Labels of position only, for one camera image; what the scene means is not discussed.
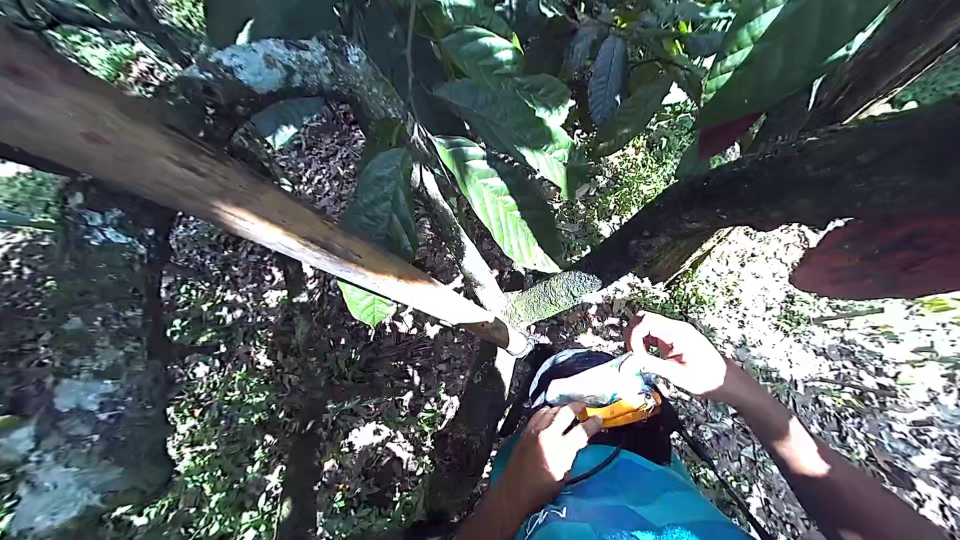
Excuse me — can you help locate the person's right hand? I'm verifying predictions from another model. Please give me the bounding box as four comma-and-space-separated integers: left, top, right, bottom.
624, 310, 730, 398

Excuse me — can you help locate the person's left hand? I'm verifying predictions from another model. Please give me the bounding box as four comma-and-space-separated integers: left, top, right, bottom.
504, 401, 604, 505

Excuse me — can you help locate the yellow-orange pouch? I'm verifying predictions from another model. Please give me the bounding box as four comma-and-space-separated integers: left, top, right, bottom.
579, 388, 663, 429

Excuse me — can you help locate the clear plastic bag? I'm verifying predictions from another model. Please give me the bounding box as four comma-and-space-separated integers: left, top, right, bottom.
544, 353, 660, 412

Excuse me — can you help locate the person's left forearm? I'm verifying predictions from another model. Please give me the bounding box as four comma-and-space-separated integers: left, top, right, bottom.
454, 481, 558, 540

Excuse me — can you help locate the person's right forearm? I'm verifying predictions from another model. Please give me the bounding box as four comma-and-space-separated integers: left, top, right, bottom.
706, 358, 955, 540

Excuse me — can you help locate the black and white bag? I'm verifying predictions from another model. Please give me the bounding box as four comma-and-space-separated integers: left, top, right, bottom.
527, 348, 618, 410

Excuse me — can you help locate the dark brown tree trunk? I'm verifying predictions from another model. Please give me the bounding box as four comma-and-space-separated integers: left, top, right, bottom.
427, 339, 519, 520

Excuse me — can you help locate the person's body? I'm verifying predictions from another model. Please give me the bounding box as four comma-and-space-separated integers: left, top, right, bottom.
490, 432, 756, 540

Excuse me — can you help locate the lichen-covered tree branch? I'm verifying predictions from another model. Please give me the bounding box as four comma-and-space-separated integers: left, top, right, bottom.
161, 34, 519, 312

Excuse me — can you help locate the dark mossy tree branch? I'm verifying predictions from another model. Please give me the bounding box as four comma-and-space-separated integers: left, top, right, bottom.
506, 97, 960, 330

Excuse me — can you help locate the small bright green leaf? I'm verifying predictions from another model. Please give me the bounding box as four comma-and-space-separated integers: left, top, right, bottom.
336, 279, 398, 330

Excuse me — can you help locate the small dark red pod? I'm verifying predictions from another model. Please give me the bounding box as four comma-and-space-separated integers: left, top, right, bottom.
697, 112, 763, 161

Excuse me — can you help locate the large dark red oval pod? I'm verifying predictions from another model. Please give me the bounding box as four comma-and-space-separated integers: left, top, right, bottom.
789, 216, 960, 301

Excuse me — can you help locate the cluster of green leaves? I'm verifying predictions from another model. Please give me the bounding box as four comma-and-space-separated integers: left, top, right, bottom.
339, 0, 676, 274

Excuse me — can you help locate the big broad green leaf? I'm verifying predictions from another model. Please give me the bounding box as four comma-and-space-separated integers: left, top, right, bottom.
696, 0, 900, 162

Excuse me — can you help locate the smooth brown wooden pole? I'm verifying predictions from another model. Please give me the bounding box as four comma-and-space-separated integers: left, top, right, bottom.
0, 21, 535, 360

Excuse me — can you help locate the thick brown tree trunk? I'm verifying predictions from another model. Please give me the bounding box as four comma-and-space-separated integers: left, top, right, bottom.
750, 0, 960, 155

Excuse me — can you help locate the wide lichen-spotted tree trunk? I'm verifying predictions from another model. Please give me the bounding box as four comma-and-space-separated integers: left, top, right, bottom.
7, 174, 178, 532

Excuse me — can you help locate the thin black cord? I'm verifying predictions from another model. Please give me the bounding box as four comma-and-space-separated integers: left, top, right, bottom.
562, 445, 624, 487

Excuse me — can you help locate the long black strap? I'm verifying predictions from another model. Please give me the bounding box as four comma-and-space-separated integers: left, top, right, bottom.
663, 401, 775, 540

